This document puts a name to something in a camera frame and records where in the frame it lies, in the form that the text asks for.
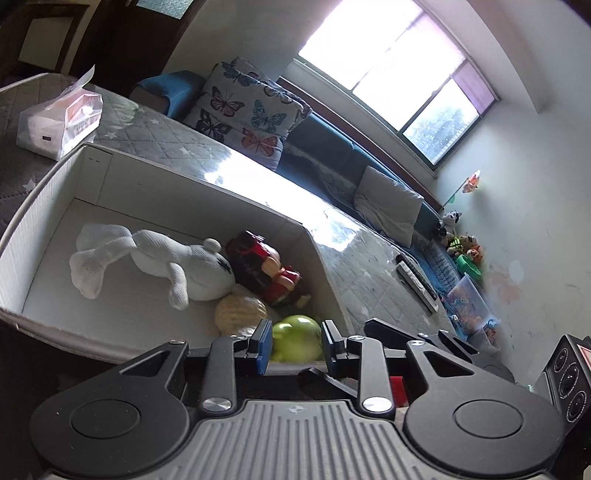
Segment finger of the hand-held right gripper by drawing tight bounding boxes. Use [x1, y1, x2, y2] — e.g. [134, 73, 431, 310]
[364, 318, 515, 384]
[298, 367, 361, 401]

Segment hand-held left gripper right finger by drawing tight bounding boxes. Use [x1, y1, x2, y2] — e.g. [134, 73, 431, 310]
[321, 319, 481, 412]

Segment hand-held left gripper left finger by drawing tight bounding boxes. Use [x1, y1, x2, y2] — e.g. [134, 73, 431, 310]
[119, 318, 274, 414]

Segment green plastic toy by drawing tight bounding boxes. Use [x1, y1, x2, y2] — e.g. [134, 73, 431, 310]
[270, 315, 324, 363]

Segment orange textured toy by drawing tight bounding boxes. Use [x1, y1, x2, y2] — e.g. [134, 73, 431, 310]
[215, 295, 269, 337]

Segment red ball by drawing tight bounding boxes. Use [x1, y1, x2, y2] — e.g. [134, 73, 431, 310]
[390, 376, 409, 408]

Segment black and red figure toy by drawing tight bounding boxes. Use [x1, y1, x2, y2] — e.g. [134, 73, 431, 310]
[225, 230, 311, 308]

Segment white plush rabbit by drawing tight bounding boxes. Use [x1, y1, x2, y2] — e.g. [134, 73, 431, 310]
[69, 223, 236, 310]

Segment grey cardboard box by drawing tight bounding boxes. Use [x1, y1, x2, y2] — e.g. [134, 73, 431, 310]
[0, 142, 356, 365]

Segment white remote control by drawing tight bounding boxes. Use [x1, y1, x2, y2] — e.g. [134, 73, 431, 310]
[397, 261, 439, 315]

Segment black remote control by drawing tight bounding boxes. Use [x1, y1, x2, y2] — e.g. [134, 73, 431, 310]
[395, 254, 437, 296]

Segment clear plastic storage bin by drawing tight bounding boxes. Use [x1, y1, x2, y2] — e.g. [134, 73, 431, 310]
[445, 273, 502, 337]

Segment small clear container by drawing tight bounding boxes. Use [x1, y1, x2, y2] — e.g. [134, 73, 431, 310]
[468, 325, 502, 355]

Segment green bowl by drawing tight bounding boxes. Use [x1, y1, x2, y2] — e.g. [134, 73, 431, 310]
[455, 256, 485, 282]

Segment small plush toys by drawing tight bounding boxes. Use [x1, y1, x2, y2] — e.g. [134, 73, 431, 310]
[445, 234, 485, 259]

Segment black and white cow plush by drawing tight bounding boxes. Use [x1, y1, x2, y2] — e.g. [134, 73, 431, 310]
[438, 211, 463, 241]

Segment grey cushion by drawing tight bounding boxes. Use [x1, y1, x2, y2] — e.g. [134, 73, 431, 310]
[353, 165, 424, 247]

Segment colourful pinwheel decoration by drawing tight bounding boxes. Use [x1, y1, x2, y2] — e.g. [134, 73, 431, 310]
[445, 171, 483, 206]

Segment blue sofa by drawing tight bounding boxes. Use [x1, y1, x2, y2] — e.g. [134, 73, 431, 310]
[129, 70, 462, 287]

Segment butterfly print pillow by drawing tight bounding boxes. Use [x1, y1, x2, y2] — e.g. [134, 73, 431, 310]
[182, 76, 305, 171]
[222, 56, 312, 123]

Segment window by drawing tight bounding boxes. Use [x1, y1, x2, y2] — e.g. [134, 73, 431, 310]
[295, 0, 502, 167]

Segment tissue pack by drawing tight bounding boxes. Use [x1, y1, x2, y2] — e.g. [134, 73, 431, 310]
[16, 65, 102, 161]

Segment dark wooden door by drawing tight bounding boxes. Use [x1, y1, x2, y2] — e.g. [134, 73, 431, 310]
[92, 0, 208, 86]

